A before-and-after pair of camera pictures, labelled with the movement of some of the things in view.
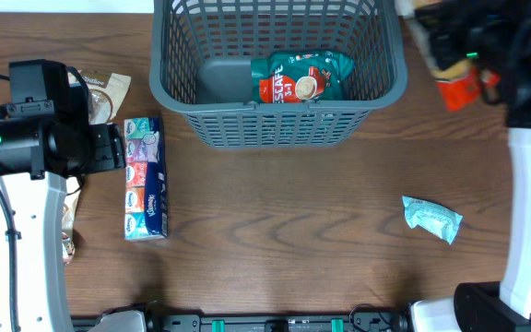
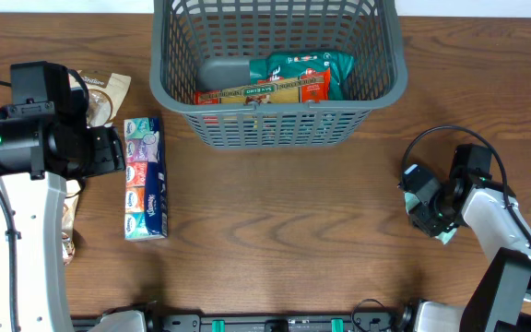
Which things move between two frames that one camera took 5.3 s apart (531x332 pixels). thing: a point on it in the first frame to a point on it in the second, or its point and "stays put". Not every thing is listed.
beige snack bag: x=68 y=247 stays put
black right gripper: x=443 y=34 to x=425 y=203
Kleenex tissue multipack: x=146 y=179 stays put
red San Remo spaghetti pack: x=461 y=84 to x=312 y=87
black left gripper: x=110 y=148 stays put
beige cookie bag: x=106 y=93 stays put
